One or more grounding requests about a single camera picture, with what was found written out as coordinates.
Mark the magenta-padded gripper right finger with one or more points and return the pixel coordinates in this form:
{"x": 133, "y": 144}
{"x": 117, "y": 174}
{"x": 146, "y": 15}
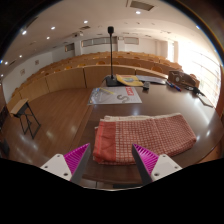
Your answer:
{"x": 163, "y": 165}

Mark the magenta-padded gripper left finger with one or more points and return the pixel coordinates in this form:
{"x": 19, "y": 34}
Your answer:
{"x": 56, "y": 165}

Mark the red checked towel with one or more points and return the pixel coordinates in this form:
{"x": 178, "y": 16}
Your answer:
{"x": 146, "y": 136}

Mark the white notebook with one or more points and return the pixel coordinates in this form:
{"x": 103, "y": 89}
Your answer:
{"x": 205, "y": 100}

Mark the blue marker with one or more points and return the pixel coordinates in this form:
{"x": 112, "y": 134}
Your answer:
{"x": 168, "y": 83}
{"x": 177, "y": 88}

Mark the black remote control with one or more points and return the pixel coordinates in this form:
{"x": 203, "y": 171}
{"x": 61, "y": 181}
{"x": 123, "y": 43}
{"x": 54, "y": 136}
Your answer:
{"x": 146, "y": 85}

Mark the blue-grey paper folder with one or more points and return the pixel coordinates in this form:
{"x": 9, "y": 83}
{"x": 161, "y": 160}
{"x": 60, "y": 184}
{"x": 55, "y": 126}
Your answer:
{"x": 151, "y": 79}

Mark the rows of wooden auditorium seats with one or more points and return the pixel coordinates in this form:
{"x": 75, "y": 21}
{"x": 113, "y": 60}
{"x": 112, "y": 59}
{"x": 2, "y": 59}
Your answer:
{"x": 66, "y": 78}

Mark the yellow pen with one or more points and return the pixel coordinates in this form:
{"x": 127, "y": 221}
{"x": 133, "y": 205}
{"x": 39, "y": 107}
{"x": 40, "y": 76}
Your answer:
{"x": 106, "y": 90}

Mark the black gooseneck desk microphone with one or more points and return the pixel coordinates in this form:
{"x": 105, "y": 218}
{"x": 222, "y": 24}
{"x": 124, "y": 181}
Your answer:
{"x": 112, "y": 81}

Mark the ceiling projector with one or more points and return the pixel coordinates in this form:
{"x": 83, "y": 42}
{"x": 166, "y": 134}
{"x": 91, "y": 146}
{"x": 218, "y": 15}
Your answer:
{"x": 78, "y": 33}

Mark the round ceiling lights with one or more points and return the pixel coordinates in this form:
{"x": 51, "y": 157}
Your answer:
{"x": 85, "y": 21}

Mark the ceiling air vent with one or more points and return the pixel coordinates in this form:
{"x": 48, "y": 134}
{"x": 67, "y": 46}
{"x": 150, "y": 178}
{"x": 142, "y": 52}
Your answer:
{"x": 141, "y": 5}

